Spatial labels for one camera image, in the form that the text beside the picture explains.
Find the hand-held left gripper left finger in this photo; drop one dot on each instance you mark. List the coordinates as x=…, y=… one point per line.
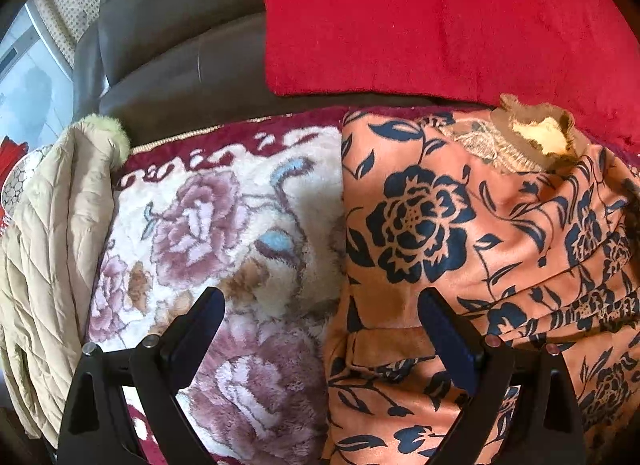
x=204, y=327

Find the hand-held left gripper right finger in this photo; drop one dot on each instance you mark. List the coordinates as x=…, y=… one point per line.
x=444, y=332

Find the orange floral print garment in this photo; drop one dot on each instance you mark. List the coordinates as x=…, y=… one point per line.
x=410, y=225

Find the floral plush blanket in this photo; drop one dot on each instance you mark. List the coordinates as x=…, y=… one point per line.
x=225, y=225

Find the beige quilted jacket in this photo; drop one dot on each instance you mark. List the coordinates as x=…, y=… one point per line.
x=47, y=255

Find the white patterned cloth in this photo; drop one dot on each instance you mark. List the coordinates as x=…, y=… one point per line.
x=22, y=180

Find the red and white bag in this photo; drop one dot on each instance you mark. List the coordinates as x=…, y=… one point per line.
x=10, y=155

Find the grey sofa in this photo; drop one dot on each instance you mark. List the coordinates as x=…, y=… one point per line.
x=175, y=55

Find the window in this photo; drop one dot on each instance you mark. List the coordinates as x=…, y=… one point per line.
x=27, y=75

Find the red cushion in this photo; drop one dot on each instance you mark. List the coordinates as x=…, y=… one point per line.
x=425, y=20

